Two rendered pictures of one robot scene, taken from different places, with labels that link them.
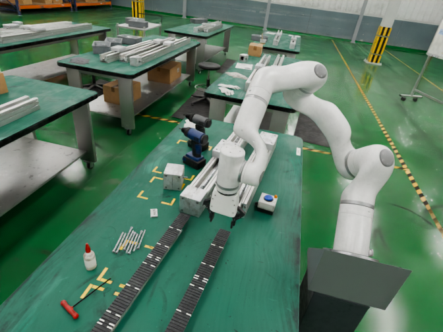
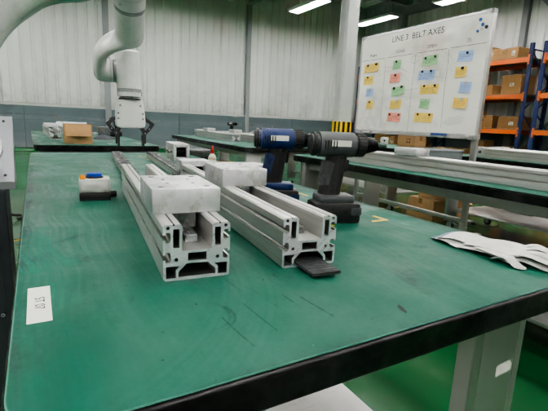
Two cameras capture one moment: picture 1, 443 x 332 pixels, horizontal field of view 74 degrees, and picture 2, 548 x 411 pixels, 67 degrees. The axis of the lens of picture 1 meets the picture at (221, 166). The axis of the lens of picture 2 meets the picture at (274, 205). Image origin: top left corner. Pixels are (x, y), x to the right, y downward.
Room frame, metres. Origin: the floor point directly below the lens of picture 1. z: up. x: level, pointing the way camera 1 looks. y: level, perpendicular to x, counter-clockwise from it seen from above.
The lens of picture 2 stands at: (2.34, -0.60, 1.01)
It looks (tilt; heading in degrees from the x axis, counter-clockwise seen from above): 11 degrees down; 140
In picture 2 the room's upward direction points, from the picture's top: 3 degrees clockwise
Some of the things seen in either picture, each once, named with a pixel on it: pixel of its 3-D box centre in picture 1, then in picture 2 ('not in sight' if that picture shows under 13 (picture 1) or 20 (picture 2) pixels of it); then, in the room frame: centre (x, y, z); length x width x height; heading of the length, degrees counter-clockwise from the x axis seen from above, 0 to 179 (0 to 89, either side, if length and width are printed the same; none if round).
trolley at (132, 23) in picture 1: (141, 44); not in sight; (6.08, 1.87, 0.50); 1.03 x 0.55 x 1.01; 175
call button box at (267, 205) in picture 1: (265, 203); (98, 187); (1.13, -0.24, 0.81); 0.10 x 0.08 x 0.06; 74
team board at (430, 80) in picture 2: not in sight; (409, 132); (0.09, 3.00, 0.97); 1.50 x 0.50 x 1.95; 170
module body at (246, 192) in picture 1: (255, 167); (156, 200); (1.44, -0.20, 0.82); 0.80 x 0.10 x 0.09; 164
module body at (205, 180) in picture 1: (224, 159); (233, 197); (1.49, -0.01, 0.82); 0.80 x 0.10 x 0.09; 164
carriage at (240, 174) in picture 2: (225, 151); (234, 178); (1.49, -0.01, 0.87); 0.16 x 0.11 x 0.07; 164
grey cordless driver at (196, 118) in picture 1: (195, 130); (346, 177); (1.68, 0.19, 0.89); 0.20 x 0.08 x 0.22; 63
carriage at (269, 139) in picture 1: (266, 142); (177, 200); (1.68, -0.26, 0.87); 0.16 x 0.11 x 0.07; 164
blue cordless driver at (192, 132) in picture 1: (191, 146); (288, 167); (1.47, 0.18, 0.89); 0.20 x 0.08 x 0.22; 57
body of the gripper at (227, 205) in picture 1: (225, 198); (130, 112); (0.85, -0.03, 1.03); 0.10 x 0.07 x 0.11; 75
